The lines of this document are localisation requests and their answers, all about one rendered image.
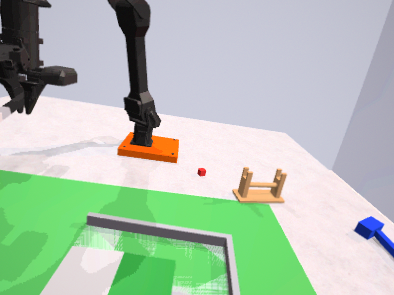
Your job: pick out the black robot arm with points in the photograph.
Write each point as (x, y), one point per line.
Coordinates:
(133, 17)

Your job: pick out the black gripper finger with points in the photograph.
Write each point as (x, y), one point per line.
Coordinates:
(32, 92)
(14, 88)

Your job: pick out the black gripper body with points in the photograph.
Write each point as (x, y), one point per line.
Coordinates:
(52, 75)

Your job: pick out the green flat surface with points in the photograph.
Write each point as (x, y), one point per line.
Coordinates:
(41, 217)

